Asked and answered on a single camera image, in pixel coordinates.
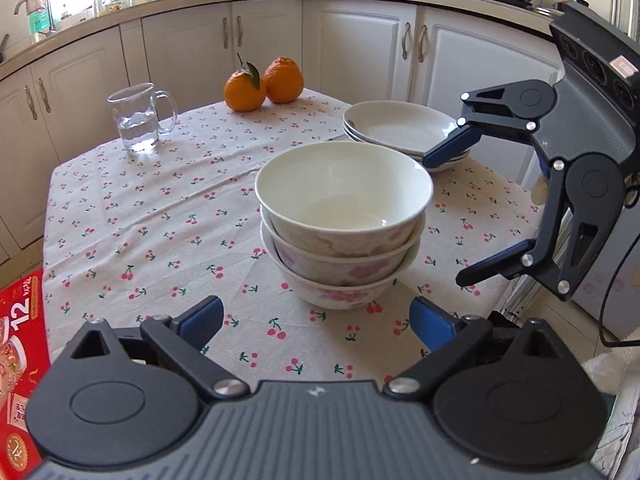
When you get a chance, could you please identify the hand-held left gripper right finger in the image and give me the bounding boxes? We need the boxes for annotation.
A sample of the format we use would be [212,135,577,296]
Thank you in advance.
[382,297,566,403]

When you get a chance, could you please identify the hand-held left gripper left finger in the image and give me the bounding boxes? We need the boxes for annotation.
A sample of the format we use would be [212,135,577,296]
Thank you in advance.
[70,296,251,403]

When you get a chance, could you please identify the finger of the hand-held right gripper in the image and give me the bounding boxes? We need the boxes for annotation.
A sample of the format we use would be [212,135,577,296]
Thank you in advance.
[456,160,621,301]
[422,82,538,170]

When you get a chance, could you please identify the white fruit print plate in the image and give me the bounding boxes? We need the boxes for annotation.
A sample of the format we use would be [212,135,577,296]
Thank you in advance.
[345,130,473,173]
[342,101,458,153]
[343,122,471,161]

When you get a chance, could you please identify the white pink floral bowl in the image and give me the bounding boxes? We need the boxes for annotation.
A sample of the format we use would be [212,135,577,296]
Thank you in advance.
[260,205,427,273]
[262,232,418,309]
[254,141,435,246]

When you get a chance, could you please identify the cherry print tablecloth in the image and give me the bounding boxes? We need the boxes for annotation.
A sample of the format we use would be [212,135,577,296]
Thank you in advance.
[42,87,546,386]

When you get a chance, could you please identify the bumpy orange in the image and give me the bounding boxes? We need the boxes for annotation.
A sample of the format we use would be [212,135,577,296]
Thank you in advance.
[263,56,305,104]

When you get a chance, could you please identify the red printed box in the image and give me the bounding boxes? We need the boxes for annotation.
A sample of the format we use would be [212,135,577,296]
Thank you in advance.
[0,267,53,480]

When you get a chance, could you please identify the white cloth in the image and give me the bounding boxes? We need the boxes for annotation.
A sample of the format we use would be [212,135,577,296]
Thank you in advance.
[585,345,640,480]

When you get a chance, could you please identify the clear glass mug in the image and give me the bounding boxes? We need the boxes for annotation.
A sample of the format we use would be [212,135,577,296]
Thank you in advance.
[106,82,179,156]

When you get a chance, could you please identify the orange with green leaf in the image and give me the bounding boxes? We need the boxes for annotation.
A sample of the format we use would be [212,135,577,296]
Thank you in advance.
[223,53,267,112]

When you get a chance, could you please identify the white kitchen cabinets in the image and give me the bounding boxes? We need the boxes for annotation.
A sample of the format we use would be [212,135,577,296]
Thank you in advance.
[0,0,566,261]

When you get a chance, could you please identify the stone countertop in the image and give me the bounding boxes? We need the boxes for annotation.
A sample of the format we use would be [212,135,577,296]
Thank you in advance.
[0,0,566,81]

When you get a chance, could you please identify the chrome faucet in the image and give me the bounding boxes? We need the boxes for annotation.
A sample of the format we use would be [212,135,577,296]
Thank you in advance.
[14,0,56,36]

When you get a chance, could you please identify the green dish soap bottle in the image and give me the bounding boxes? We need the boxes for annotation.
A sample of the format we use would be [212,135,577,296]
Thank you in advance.
[27,0,51,36]

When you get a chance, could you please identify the thin black cable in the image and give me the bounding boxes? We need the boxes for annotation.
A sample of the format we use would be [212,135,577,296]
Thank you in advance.
[599,242,640,348]

